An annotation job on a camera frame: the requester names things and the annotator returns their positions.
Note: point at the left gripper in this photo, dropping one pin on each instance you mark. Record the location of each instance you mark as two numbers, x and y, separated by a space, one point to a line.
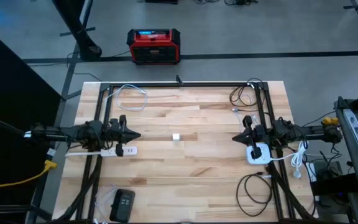
113 133

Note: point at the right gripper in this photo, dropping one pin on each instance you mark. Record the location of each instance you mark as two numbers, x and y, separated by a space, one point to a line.
258 137

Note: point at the white square power hub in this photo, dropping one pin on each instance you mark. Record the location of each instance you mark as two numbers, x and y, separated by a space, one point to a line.
264 160

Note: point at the white USB charger cube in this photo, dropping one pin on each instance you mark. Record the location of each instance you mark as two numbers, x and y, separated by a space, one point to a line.
176 137

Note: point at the black power bank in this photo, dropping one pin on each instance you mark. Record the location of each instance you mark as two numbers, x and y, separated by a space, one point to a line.
122 205

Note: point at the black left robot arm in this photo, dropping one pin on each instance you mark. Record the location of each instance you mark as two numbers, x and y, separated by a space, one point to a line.
73 134

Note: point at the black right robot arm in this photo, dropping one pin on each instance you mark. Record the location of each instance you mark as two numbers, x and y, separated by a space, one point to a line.
306 132

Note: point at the white floor power strip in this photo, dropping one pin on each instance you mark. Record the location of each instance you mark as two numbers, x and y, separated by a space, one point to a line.
311 172

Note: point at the yellow plug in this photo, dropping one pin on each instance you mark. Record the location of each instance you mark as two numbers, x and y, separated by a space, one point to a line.
330 121

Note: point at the red portable power station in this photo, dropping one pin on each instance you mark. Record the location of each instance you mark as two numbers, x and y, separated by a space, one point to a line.
153 46

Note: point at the grey power strip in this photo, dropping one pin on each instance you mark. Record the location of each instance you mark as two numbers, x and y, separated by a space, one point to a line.
356 130

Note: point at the large black panel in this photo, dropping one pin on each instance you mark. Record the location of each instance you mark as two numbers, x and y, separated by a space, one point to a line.
11 109

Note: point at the black box on floor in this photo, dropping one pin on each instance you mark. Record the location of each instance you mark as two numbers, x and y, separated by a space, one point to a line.
160 1

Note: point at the black aluminium table frame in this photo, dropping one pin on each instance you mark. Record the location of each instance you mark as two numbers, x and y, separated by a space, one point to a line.
182 84

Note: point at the small black frame clamp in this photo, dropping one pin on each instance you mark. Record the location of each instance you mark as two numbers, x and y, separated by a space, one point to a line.
179 80

